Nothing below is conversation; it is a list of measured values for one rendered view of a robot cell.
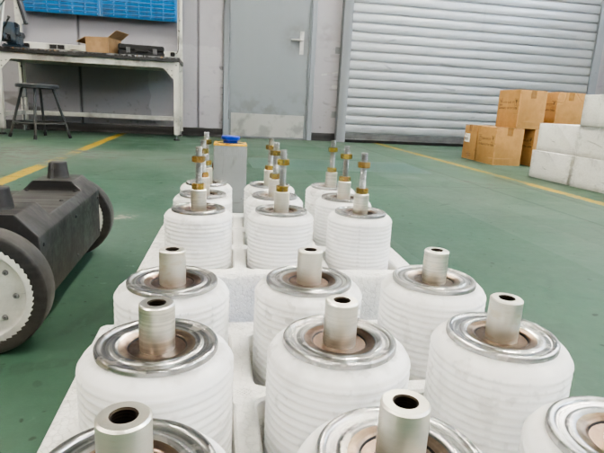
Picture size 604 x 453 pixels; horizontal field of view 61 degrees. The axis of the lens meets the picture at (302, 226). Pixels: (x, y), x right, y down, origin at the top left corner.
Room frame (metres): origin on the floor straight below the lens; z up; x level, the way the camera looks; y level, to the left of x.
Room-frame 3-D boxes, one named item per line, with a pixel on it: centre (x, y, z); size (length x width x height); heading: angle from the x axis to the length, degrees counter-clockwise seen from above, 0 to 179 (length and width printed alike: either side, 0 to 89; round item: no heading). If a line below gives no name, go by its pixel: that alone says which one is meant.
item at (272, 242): (0.73, 0.03, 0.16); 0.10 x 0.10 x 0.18
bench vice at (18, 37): (4.70, 2.62, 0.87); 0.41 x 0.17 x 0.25; 11
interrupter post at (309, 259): (0.43, -0.01, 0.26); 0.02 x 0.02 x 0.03
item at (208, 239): (0.71, 0.15, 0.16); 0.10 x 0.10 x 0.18
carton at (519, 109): (4.35, -1.75, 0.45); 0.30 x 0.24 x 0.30; 12
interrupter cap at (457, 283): (0.45, -0.12, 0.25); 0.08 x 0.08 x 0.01
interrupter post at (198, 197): (0.71, 0.15, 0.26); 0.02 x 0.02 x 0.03
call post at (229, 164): (1.12, 0.17, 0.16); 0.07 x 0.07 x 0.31; 8
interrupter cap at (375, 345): (0.32, -0.03, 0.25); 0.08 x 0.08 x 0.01
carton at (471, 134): (4.64, -1.59, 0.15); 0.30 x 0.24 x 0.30; 99
